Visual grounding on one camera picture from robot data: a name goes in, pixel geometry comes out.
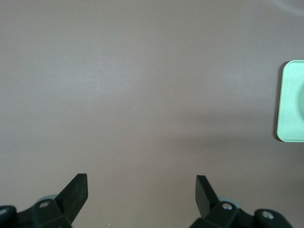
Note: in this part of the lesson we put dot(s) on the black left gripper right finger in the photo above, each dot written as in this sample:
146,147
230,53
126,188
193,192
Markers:
206,202

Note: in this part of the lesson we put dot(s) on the light green rectangular tray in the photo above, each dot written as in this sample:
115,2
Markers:
288,107

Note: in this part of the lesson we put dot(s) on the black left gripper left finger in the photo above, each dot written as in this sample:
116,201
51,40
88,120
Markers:
71,202

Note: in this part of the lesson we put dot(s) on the brown table mat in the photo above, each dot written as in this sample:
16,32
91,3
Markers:
142,95

